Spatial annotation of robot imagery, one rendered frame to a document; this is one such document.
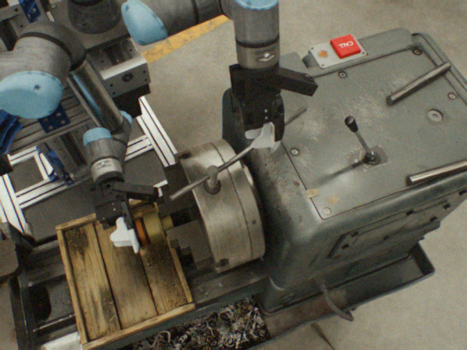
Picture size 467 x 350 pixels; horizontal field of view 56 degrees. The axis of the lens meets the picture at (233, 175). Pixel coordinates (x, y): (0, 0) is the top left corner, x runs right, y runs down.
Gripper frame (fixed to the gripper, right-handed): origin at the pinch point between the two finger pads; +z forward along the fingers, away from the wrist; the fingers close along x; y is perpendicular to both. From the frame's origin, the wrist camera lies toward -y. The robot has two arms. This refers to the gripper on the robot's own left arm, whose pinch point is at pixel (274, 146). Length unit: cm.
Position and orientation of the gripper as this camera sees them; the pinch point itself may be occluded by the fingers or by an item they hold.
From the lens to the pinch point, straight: 92.1
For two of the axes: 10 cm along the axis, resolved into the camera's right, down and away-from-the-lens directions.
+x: 3.5, 6.1, -7.1
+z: 1.0, 7.3, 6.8
